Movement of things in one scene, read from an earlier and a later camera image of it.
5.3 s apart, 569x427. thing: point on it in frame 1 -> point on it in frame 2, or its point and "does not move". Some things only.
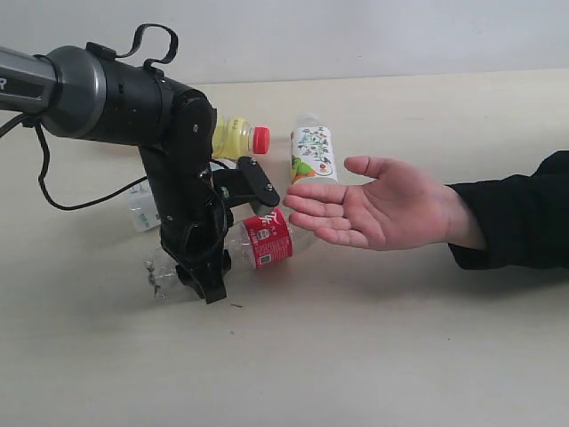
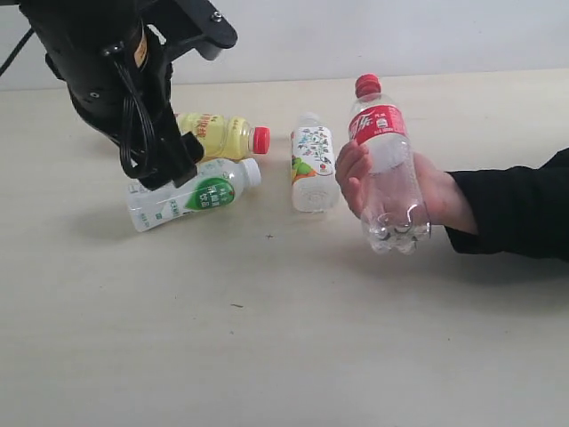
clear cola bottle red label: [266, 239] -> [395, 217]
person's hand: [393, 208] -> [353, 162]
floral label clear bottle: [312, 151] does not move
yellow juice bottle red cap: [235, 137] does not move
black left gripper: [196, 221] -> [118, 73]
